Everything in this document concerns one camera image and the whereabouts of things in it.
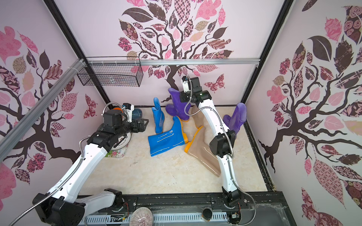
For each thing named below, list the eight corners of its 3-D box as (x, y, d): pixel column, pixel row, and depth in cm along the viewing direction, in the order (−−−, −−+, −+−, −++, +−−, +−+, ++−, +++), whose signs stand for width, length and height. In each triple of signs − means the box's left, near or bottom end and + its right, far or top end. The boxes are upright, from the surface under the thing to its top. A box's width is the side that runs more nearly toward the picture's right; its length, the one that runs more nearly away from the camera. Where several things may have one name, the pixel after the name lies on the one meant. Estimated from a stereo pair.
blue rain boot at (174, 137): (152, 156, 93) (150, 151, 88) (146, 130, 107) (144, 125, 101) (189, 144, 99) (189, 139, 93) (179, 121, 112) (178, 115, 107)
